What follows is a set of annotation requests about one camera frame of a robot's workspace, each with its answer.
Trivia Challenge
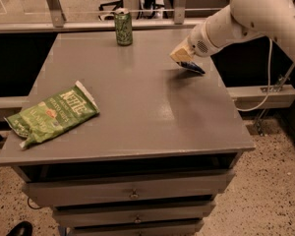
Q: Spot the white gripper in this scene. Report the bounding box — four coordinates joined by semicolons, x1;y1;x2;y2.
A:
170;23;223;62

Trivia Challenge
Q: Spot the blue rxbar blueberry bar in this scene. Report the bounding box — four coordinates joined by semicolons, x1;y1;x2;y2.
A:
178;61;206;75

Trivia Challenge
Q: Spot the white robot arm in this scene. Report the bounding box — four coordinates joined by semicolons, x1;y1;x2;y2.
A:
170;0;295;64

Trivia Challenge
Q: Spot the green soda can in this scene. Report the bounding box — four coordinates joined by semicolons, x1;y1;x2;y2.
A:
114;8;133;46

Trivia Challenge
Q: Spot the grey drawer cabinet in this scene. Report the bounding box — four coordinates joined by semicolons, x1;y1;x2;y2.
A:
0;29;254;236

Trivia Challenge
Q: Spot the green Kettle chips bag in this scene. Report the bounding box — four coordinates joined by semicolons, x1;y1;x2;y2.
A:
6;81;99;148

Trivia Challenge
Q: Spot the black shoe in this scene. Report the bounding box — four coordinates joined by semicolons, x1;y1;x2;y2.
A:
6;221;32;236

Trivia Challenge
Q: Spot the grey metal railing frame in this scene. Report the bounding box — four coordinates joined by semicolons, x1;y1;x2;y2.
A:
0;0;295;34

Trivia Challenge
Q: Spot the white cable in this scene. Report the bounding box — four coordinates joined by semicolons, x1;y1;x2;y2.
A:
236;37;273;113

